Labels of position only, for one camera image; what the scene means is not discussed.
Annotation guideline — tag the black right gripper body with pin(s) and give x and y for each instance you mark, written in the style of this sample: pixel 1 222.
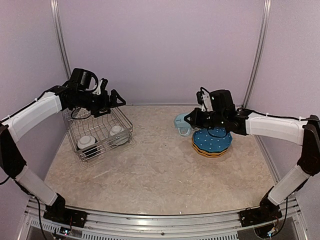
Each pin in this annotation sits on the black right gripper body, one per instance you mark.
pixel 216 120

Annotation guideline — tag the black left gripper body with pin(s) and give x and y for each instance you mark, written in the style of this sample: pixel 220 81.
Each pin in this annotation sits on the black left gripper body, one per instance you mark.
pixel 96 104

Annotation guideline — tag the light blue mug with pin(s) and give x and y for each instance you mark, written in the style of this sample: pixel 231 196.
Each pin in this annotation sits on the light blue mug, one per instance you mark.
pixel 184 128

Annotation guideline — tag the blue dotted plate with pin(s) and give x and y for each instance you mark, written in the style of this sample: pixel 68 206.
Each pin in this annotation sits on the blue dotted plate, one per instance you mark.
pixel 214 139

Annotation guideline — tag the yellow dotted plate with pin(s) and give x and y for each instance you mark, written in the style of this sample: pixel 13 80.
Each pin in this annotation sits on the yellow dotted plate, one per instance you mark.
pixel 201 150
pixel 211 155

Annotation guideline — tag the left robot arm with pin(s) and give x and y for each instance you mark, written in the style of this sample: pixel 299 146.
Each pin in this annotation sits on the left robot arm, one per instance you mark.
pixel 34 116

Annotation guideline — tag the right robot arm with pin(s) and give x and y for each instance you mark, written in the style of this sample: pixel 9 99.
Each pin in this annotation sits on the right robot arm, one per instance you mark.
pixel 292 144

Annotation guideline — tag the small pale ribbed cup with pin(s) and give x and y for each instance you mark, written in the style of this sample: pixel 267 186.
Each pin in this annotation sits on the small pale ribbed cup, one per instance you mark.
pixel 117 136

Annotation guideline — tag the dark teal white bowl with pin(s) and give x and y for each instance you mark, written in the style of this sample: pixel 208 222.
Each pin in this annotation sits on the dark teal white bowl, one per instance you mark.
pixel 87 144

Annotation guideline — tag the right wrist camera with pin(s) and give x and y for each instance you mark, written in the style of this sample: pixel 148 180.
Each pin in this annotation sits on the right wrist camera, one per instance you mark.
pixel 217 101

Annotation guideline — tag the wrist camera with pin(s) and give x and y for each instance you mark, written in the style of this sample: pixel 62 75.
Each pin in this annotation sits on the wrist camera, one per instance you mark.
pixel 85 81
pixel 217 101

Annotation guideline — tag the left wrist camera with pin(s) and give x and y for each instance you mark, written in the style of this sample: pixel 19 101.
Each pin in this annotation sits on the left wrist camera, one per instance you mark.
pixel 85 81

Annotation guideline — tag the metal wire dish rack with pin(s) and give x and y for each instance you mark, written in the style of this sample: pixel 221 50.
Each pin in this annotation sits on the metal wire dish rack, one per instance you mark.
pixel 80 122

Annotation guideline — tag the left aluminium frame post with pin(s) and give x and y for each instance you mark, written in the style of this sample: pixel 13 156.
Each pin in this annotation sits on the left aluminium frame post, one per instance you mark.
pixel 60 37

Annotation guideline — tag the aluminium frame post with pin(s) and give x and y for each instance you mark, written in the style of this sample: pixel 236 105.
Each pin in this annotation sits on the aluminium frame post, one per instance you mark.
pixel 60 37
pixel 258 52

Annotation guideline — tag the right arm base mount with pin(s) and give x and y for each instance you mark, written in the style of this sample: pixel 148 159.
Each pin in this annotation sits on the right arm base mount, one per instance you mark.
pixel 265 212

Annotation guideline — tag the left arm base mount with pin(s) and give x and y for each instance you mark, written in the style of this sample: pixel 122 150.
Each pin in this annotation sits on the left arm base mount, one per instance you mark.
pixel 59 213

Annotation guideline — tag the right aluminium frame post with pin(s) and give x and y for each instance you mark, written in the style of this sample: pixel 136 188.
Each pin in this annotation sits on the right aluminium frame post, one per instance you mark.
pixel 258 52

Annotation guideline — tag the front aluminium rail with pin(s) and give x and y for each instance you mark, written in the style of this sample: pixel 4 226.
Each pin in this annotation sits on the front aluminium rail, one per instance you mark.
pixel 103 225

